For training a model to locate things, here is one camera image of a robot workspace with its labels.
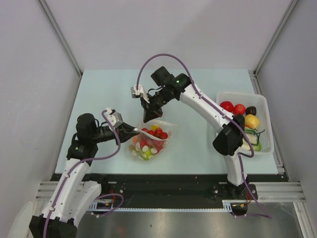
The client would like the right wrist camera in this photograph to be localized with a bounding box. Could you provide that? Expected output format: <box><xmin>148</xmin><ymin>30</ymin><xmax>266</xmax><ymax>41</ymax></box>
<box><xmin>130</xmin><ymin>84</ymin><xmax>150</xmax><ymax>103</ymax></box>

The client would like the red strawberry bunch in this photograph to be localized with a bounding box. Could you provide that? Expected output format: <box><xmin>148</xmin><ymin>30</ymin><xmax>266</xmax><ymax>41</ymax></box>
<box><xmin>139</xmin><ymin>127</ymin><xmax>169</xmax><ymax>152</ymax></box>

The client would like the yellow banana bunch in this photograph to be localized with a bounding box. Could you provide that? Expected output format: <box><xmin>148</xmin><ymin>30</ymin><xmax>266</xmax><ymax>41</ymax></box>
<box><xmin>150</xmin><ymin>125</ymin><xmax>161</xmax><ymax>131</ymax></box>

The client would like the white plastic basket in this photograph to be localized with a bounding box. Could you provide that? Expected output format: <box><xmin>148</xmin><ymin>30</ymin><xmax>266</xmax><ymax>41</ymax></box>
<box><xmin>216</xmin><ymin>92</ymin><xmax>274</xmax><ymax>155</ymax></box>

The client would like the green pear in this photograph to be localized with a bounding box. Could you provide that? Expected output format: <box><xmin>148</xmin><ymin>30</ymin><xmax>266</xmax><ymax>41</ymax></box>
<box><xmin>141</xmin><ymin>145</ymin><xmax>158</xmax><ymax>160</ymax></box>

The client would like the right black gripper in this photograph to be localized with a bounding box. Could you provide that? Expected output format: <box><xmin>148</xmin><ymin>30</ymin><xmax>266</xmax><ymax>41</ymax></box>
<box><xmin>141</xmin><ymin>87</ymin><xmax>174</xmax><ymax>122</ymax></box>

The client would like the white green cabbage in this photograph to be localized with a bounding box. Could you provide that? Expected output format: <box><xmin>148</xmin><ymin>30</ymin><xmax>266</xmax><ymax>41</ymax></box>
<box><xmin>242</xmin><ymin>133</ymin><xmax>262</xmax><ymax>151</ymax></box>

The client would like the red tomato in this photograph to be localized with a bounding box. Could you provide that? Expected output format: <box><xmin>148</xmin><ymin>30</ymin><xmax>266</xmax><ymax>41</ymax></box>
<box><xmin>233</xmin><ymin>104</ymin><xmax>246</xmax><ymax>116</ymax></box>

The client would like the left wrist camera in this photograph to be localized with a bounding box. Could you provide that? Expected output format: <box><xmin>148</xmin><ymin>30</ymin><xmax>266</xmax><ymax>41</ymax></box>
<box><xmin>104</xmin><ymin>108</ymin><xmax>123</xmax><ymax>128</ymax></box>

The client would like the yellow pear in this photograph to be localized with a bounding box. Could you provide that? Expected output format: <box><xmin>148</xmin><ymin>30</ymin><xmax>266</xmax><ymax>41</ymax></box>
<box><xmin>245</xmin><ymin>114</ymin><xmax>260</xmax><ymax>129</ymax></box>

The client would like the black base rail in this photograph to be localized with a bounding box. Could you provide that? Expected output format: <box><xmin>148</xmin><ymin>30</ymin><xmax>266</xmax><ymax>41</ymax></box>
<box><xmin>71</xmin><ymin>173</ymin><xmax>290</xmax><ymax>211</ymax></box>

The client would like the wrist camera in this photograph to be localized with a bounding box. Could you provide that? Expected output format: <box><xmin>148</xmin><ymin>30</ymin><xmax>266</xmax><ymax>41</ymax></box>
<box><xmin>104</xmin><ymin>108</ymin><xmax>123</xmax><ymax>128</ymax></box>
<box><xmin>130</xmin><ymin>84</ymin><xmax>150</xmax><ymax>103</ymax></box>

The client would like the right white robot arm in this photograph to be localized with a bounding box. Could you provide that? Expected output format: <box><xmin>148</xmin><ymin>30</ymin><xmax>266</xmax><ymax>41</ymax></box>
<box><xmin>135</xmin><ymin>66</ymin><xmax>247</xmax><ymax>199</ymax></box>

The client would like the red apple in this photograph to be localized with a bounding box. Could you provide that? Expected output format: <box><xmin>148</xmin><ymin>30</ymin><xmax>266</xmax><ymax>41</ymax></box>
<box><xmin>220</xmin><ymin>101</ymin><xmax>234</xmax><ymax>113</ymax></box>

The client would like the clear zip top bag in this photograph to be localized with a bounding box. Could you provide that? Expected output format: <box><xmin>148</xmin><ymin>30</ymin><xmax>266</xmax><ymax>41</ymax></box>
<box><xmin>127</xmin><ymin>119</ymin><xmax>178</xmax><ymax>161</ymax></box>

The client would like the green onion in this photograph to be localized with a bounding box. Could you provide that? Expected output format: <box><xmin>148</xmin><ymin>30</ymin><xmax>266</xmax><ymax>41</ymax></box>
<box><xmin>245</xmin><ymin>128</ymin><xmax>265</xmax><ymax>145</ymax></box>

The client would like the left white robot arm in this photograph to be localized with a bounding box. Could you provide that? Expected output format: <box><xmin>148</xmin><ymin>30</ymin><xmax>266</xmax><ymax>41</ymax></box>
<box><xmin>29</xmin><ymin>108</ymin><xmax>140</xmax><ymax>238</ymax></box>

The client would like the dark brown fruit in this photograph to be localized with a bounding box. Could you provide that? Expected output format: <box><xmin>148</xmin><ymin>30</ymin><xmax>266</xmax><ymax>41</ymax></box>
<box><xmin>245</xmin><ymin>106</ymin><xmax>257</xmax><ymax>116</ymax></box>

